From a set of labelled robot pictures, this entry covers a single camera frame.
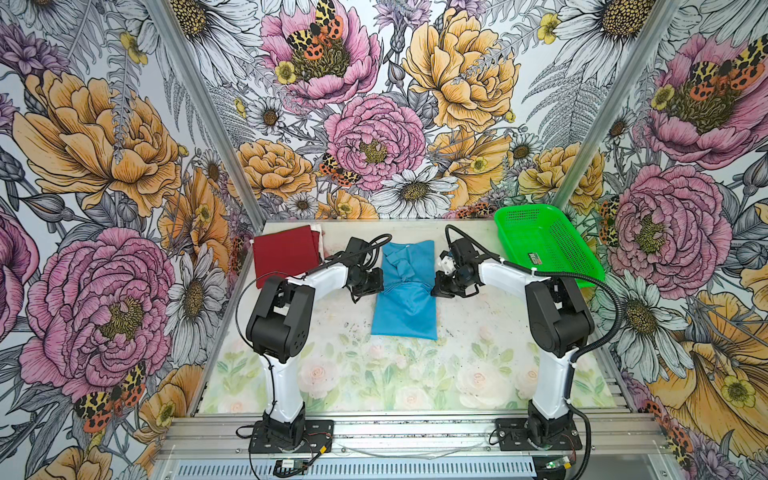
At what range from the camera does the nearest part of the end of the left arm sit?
792 mm

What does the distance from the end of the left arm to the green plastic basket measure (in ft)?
1.60

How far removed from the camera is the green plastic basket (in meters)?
1.05
